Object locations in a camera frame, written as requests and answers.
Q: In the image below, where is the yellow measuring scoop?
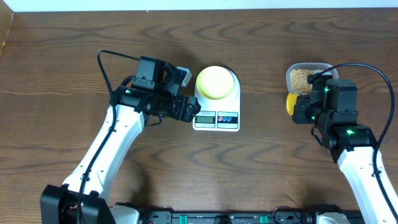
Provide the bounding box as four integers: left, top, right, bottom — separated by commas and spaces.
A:
285, 93, 300, 116

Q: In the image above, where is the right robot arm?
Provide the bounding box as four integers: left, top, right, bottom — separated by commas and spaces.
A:
292, 76, 397, 223

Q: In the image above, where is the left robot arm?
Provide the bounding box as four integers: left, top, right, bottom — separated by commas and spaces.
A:
40, 85, 200, 223

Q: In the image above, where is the pale yellow plastic bowl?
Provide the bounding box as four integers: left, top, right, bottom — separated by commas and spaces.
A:
195, 66, 234, 100

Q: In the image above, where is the white digital kitchen scale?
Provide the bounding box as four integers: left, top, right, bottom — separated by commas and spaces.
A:
193, 68, 241, 132

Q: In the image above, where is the pile of soybeans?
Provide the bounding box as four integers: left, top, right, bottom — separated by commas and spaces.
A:
290, 69, 318, 94

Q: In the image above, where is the clear plastic container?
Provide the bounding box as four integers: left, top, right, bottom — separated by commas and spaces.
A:
286, 63, 332, 95

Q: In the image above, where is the cardboard panel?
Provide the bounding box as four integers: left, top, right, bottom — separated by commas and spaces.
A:
0, 0, 14, 54

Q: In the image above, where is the right black cable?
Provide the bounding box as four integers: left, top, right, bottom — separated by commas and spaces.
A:
317, 63, 398, 224

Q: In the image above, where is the black cable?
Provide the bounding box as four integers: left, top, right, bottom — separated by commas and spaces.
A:
317, 63, 398, 224
75, 49, 141, 224

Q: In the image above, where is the left black cable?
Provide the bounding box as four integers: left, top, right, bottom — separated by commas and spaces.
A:
75, 49, 141, 224

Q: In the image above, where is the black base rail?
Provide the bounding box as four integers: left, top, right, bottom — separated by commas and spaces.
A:
136, 203, 364, 224

